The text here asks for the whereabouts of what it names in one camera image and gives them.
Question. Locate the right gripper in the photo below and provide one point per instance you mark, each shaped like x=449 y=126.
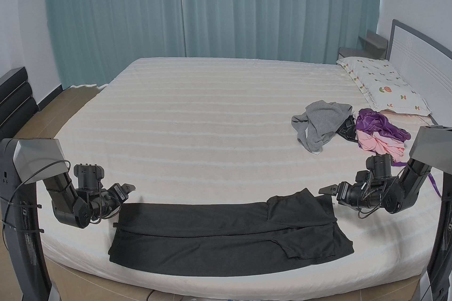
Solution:
x=343 y=192

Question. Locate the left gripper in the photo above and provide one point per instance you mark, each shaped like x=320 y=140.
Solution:
x=120 y=193

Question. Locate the black T-shirt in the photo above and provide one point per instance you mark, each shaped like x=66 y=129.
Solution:
x=212 y=222

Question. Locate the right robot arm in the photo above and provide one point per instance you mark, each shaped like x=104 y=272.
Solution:
x=430 y=148

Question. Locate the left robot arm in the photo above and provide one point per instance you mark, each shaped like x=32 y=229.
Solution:
x=39 y=155

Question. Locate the bed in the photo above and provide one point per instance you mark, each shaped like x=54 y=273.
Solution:
x=212 y=109

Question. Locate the black shiny garment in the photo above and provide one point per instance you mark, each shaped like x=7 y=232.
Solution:
x=348 y=130

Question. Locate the pink garment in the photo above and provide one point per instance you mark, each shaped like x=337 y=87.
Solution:
x=378 y=146

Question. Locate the grey garment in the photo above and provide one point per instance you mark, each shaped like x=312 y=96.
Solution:
x=323 y=119

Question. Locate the purple satin garment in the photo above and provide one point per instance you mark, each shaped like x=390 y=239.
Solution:
x=376 y=123

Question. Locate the white printed pillow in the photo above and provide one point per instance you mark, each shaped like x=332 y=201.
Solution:
x=385 y=86

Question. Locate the black chest of drawers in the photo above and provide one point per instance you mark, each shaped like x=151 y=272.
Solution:
x=14 y=98

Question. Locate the grey bedside table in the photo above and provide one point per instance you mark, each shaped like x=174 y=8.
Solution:
x=376 y=40

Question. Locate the blue-green curtain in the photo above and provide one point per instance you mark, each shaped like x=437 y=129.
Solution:
x=275 y=3
x=116 y=10

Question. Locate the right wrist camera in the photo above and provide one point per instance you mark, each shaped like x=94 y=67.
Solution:
x=362 y=177

